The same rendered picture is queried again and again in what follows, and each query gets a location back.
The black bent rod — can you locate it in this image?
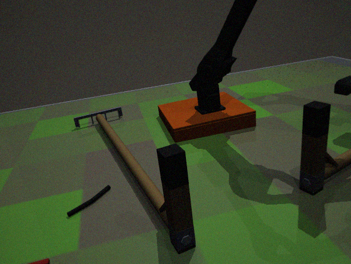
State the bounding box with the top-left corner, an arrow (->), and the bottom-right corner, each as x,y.
67,185 -> 111,217

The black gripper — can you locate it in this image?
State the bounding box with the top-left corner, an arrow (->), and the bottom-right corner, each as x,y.
334,76 -> 351,95

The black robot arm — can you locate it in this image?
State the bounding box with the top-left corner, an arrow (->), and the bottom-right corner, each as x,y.
189,0 -> 257,115

